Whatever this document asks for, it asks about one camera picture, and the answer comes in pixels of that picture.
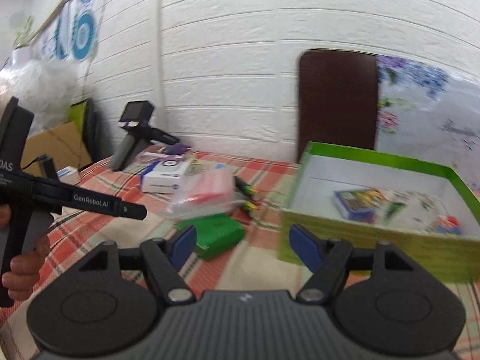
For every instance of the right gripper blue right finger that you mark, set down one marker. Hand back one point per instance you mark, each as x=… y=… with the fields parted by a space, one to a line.
x=313 y=251

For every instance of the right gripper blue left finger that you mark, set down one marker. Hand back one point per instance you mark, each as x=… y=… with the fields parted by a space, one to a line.
x=177 y=249

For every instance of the clear bag with pink contents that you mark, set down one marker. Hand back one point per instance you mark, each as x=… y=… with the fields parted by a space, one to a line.
x=207 y=193

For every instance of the white patterned drawstring pouch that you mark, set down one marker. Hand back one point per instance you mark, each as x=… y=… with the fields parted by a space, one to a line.
x=416 y=211

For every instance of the person's left hand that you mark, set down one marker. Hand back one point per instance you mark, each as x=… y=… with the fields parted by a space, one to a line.
x=25 y=271

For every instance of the green flat box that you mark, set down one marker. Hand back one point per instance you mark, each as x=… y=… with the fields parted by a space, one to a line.
x=215 y=234

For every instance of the colourful card pack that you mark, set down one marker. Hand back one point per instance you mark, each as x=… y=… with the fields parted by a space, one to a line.
x=359 y=205

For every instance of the brown cardboard box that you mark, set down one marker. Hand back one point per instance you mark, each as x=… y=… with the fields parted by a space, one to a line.
x=62 y=143

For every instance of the white blue HP box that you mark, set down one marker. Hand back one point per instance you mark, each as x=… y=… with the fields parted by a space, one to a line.
x=164 y=176

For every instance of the black green markers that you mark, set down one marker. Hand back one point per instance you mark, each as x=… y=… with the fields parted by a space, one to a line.
x=251 y=197

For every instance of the purple small object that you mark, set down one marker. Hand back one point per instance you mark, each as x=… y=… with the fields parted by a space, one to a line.
x=176 y=149

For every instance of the green cardboard box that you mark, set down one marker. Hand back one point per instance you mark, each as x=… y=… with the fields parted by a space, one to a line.
x=326 y=168

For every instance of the white plastic bag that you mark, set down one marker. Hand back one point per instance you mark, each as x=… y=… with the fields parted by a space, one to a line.
x=46 y=88

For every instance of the spare black handheld gripper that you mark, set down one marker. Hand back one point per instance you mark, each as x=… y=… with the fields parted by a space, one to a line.
x=139 y=134

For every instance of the dark brown headboard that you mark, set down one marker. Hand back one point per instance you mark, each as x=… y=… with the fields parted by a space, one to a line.
x=337 y=98

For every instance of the blue paper fan decoration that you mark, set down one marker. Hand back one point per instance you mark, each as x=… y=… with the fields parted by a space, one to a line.
x=72 y=34

